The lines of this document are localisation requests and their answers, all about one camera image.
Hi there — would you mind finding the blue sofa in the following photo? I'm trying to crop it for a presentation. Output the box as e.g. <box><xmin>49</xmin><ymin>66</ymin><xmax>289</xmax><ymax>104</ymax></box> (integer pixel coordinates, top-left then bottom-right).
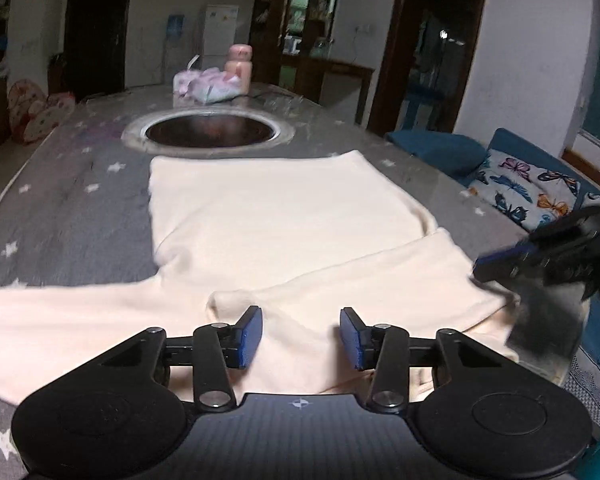
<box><xmin>385</xmin><ymin>127</ymin><xmax>600</xmax><ymax>376</ymax></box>

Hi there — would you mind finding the water dispenser with blue bottle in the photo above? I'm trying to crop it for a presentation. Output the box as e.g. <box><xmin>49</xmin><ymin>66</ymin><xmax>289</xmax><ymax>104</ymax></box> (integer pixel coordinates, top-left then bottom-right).
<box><xmin>162</xmin><ymin>14</ymin><xmax>187</xmax><ymax>86</ymax></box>

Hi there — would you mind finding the pink thermos bottle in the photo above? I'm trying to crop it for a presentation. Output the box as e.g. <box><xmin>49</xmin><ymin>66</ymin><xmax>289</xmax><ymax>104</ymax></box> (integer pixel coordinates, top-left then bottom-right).
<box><xmin>224</xmin><ymin>44</ymin><xmax>254</xmax><ymax>95</ymax></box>

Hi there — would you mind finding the wooden desk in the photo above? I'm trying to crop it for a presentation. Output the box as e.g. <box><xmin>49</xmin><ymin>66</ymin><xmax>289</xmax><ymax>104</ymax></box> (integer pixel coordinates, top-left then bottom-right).
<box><xmin>280</xmin><ymin>55</ymin><xmax>376</xmax><ymax>127</ymax></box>

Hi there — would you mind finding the white fridge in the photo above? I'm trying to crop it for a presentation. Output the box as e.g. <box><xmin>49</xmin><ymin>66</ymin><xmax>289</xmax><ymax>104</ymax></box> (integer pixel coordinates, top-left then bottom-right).
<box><xmin>201</xmin><ymin>4</ymin><xmax>240</xmax><ymax>59</ymax></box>

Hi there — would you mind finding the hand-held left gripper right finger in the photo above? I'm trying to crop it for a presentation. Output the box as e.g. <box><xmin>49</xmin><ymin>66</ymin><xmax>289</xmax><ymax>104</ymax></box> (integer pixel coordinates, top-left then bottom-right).
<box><xmin>340</xmin><ymin>306</ymin><xmax>521</xmax><ymax>415</ymax></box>

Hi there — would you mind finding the grey star tablecloth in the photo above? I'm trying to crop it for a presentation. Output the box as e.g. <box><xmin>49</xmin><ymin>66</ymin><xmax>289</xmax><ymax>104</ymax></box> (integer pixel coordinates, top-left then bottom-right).
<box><xmin>0</xmin><ymin>85</ymin><xmax>600</xmax><ymax>480</ymax></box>

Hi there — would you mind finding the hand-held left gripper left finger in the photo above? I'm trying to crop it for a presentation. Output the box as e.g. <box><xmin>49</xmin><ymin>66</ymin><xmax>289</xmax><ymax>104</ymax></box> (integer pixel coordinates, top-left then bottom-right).
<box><xmin>100</xmin><ymin>306</ymin><xmax>264</xmax><ymax>413</ymax></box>

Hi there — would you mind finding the cream garment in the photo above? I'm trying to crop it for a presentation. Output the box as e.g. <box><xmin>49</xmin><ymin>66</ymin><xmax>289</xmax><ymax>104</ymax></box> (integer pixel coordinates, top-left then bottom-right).
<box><xmin>0</xmin><ymin>150</ymin><xmax>523</xmax><ymax>407</ymax></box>

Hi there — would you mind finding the dark door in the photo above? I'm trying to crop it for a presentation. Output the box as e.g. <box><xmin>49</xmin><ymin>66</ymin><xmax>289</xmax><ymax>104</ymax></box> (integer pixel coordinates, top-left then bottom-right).
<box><xmin>64</xmin><ymin>0</ymin><xmax>134</xmax><ymax>104</ymax></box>

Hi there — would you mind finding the wooden display cabinet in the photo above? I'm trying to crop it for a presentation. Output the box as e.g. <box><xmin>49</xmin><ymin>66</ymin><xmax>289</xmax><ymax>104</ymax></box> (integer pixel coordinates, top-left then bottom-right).
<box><xmin>250</xmin><ymin>0</ymin><xmax>344</xmax><ymax>86</ymax></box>

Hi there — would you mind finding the round black induction cooker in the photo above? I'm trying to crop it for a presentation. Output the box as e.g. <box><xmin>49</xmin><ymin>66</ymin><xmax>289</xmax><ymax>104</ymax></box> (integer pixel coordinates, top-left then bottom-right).
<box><xmin>121</xmin><ymin>108</ymin><xmax>296</xmax><ymax>154</ymax></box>

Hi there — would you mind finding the butterfly print pillow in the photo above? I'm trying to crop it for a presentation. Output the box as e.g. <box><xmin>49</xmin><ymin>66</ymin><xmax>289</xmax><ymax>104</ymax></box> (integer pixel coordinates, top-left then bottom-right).
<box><xmin>467</xmin><ymin>149</ymin><xmax>600</xmax><ymax>234</ymax></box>

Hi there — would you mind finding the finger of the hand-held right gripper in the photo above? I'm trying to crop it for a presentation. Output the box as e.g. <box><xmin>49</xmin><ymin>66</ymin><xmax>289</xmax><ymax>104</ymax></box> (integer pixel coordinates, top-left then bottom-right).
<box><xmin>472</xmin><ymin>242</ymin><xmax>548</xmax><ymax>286</ymax></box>

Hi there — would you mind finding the pink white tissue pack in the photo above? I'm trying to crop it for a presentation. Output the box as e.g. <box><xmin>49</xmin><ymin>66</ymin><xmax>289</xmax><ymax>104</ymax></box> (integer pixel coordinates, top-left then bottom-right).
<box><xmin>192</xmin><ymin>67</ymin><xmax>247</xmax><ymax>104</ymax></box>
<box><xmin>173</xmin><ymin>54</ymin><xmax>207</xmax><ymax>101</ymax></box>

